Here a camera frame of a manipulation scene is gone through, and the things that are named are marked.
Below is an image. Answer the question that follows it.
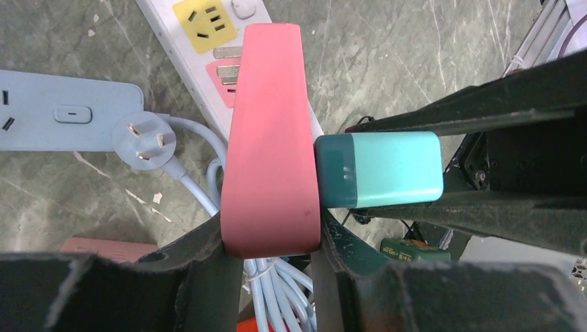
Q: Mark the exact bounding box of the dark green cube socket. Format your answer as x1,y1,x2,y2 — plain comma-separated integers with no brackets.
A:
379,238,451,261

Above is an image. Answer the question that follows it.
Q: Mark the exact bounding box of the pink socket adapter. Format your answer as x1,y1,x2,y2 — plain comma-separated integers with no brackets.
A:
60,237,159,263

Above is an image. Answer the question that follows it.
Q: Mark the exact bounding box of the light blue power strip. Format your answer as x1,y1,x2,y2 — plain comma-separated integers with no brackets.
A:
1,70,144,152

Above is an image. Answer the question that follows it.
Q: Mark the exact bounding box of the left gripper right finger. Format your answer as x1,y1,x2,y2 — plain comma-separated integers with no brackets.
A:
311,212,586,331

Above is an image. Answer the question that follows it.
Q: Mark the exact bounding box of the light blue cable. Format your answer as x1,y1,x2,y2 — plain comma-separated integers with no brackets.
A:
111,111,320,332

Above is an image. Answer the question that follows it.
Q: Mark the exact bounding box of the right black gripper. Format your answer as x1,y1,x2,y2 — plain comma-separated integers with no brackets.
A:
346,51,586,257

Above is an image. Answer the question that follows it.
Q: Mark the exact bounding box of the pink triangular power strip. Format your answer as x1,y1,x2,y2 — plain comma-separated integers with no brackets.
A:
220,24,320,259

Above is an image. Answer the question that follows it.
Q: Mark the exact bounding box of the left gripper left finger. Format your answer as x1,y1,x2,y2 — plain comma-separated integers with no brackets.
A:
1,217,243,331

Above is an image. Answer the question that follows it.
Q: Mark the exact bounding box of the white multicolour power strip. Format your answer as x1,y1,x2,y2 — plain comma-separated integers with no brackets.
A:
137,1,302,142

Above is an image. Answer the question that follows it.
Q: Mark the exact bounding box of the teal green charger plug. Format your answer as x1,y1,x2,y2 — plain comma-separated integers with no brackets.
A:
314,131,444,209

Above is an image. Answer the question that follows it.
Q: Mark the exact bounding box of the red cube socket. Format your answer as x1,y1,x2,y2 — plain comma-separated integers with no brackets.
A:
236,317,275,332

